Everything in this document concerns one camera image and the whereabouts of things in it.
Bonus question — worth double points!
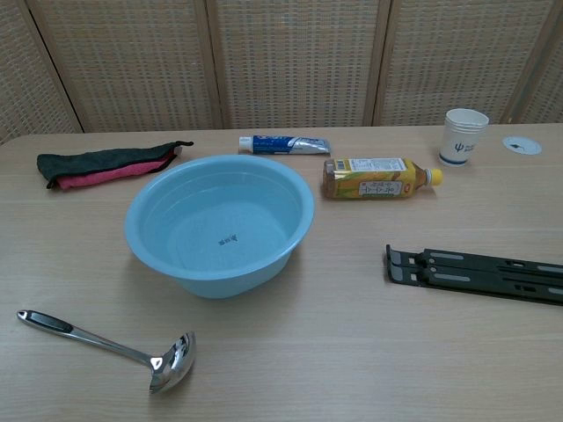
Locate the silver ladle black handle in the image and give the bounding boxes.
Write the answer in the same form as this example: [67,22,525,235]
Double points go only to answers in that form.
[16,309,197,395]

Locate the light blue bowl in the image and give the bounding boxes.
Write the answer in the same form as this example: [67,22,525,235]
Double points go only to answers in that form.
[124,153,317,301]

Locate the blue white toothpaste tube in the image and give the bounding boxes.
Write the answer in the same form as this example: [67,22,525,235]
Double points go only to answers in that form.
[238,135,333,157]

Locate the yellow capped tea bottle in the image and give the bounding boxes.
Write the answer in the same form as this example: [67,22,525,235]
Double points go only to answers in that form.
[324,157,444,201]

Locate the woven rattan folding screen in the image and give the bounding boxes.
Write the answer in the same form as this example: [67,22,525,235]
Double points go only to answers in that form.
[0,0,563,146]

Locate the black and pink cloth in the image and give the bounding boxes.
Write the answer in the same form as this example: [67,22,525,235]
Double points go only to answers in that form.
[36,140,195,192]

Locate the black folding laptop stand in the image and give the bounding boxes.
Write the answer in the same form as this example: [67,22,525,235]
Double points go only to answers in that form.
[385,244,563,307]

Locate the white cup lid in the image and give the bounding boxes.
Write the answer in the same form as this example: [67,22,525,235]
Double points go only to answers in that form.
[502,135,543,156]

